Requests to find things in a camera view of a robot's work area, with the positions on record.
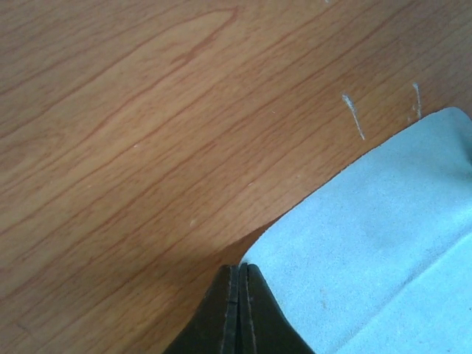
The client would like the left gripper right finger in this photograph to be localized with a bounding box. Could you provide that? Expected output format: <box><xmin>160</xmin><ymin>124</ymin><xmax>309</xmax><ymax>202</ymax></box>
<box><xmin>236</xmin><ymin>263</ymin><xmax>313</xmax><ymax>354</ymax></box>

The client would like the light blue cleaning cloth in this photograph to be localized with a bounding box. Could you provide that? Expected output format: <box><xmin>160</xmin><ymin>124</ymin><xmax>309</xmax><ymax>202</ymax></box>
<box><xmin>243</xmin><ymin>108</ymin><xmax>471</xmax><ymax>353</ymax></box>

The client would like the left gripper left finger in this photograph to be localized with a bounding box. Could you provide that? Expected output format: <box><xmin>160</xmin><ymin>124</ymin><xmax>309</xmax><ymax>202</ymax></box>
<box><xmin>165</xmin><ymin>265</ymin><xmax>239</xmax><ymax>354</ymax></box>

